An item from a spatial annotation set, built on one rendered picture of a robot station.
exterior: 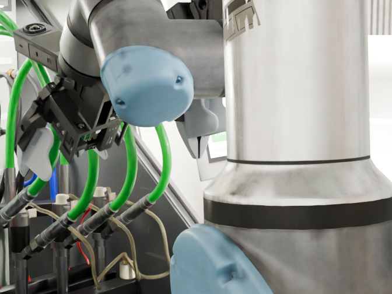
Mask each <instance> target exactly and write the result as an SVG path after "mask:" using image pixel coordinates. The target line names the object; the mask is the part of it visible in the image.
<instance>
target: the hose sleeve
mask: <svg viewBox="0 0 392 294"><path fill-rule="evenodd" d="M29 186H30V185H28V186H27V187H26V188H24V189H23V190H22V191H21V192H20V193H18V195H17V196H16V197H15V198H14V199H13V200H11V202H9V203H8V204H7V205H5V206H4V207H3V208H2V209H1V210H0V224H2V225H5V224H7V223H8V222H9V221H10V220H12V218H14V217H15V216H16V215H17V214H18V213H19V212H20V211H21V210H22V209H23V208H24V207H25V206H26V205H29V204H30V203H31V202H32V201H33V200H34V199H35V198H36V197H37V196H38V194H36V195H31V194H30V193H29V192H28V187H29Z"/></svg>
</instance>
